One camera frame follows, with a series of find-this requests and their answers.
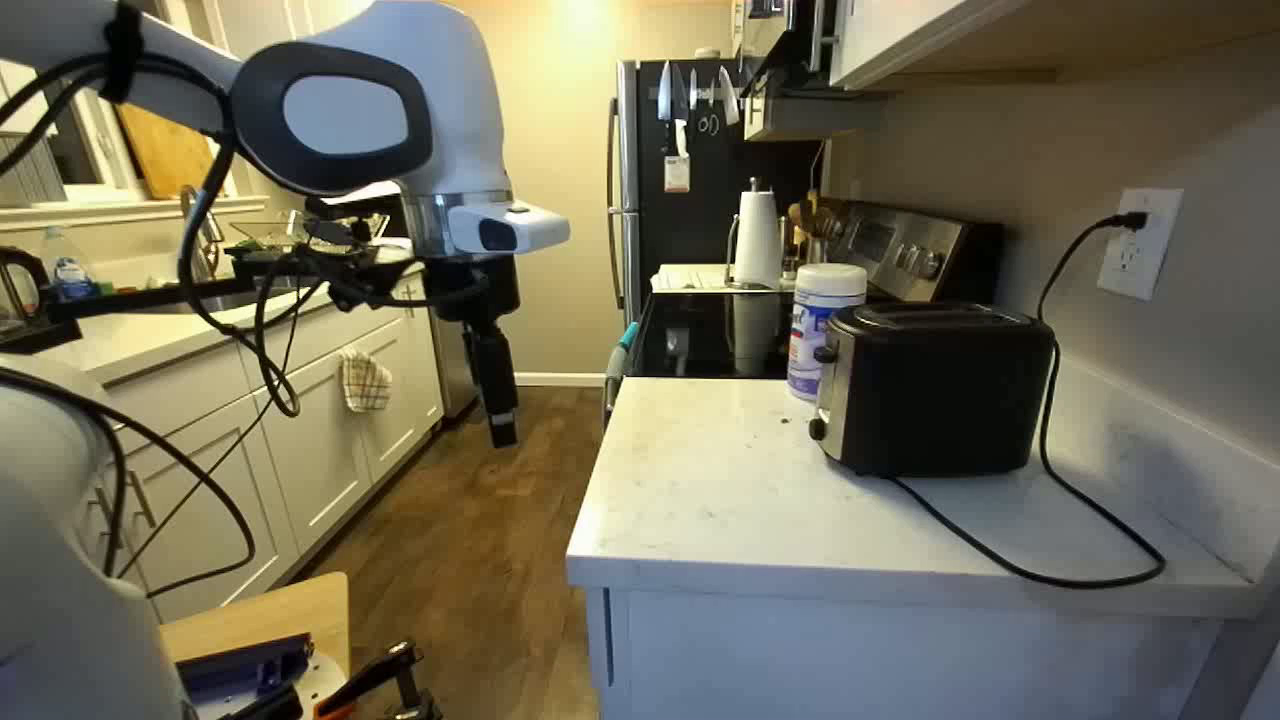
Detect black toaster power cord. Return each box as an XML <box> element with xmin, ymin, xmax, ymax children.
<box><xmin>888</xmin><ymin>209</ymin><xmax>1173</xmax><ymax>593</ymax></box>

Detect black and silver toaster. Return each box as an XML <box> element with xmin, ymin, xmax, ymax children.
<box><xmin>806</xmin><ymin>303</ymin><xmax>1050</xmax><ymax>477</ymax></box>

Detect wooden cutting board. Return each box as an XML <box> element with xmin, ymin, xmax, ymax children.
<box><xmin>117</xmin><ymin>104</ymin><xmax>213</xmax><ymax>198</ymax></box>

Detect white wall outlet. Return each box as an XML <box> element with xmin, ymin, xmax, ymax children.
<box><xmin>1096</xmin><ymin>188</ymin><xmax>1184</xmax><ymax>300</ymax></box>

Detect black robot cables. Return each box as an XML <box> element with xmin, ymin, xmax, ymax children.
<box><xmin>0</xmin><ymin>51</ymin><xmax>402</xmax><ymax>604</ymax></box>

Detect black refrigerator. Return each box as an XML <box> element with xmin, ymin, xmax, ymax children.
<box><xmin>604</xmin><ymin>58</ymin><xmax>820</xmax><ymax>321</ymax></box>

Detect white paper towel roll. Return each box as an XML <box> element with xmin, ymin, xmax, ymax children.
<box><xmin>731</xmin><ymin>179</ymin><xmax>781</xmax><ymax>287</ymax></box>

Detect white upper wall cabinet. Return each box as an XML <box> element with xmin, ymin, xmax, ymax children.
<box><xmin>829</xmin><ymin>0</ymin><xmax>1280</xmax><ymax>91</ymax></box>

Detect Lysol wipes canister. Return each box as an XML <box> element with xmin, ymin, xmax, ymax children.
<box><xmin>789</xmin><ymin>262</ymin><xmax>869</xmax><ymax>400</ymax></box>

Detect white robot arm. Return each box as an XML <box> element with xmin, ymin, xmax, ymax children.
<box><xmin>0</xmin><ymin>0</ymin><xmax>566</xmax><ymax>720</ymax></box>

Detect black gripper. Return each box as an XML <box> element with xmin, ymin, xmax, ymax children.
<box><xmin>428</xmin><ymin>257</ymin><xmax>521</xmax><ymax>447</ymax></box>

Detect white kitchen counter cabinet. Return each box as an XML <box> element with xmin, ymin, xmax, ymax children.
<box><xmin>566</xmin><ymin>380</ymin><xmax>1276</xmax><ymax>720</ymax></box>

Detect white lower cabinets row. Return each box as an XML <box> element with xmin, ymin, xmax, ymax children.
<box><xmin>54</xmin><ymin>294</ymin><xmax>445</xmax><ymax>619</ymax></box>

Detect stainless steel electric stove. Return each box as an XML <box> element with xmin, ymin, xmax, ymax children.
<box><xmin>611</xmin><ymin>198</ymin><xmax>1002</xmax><ymax>375</ymax></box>

